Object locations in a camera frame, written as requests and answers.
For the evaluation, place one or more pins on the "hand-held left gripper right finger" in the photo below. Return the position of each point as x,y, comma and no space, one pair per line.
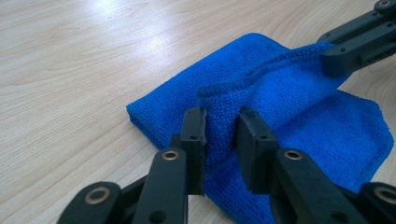
292,186

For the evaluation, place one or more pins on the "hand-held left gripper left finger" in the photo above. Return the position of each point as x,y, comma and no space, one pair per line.
168,186

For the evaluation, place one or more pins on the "blue microfibre cloth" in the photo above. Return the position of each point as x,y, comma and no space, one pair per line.
311,124

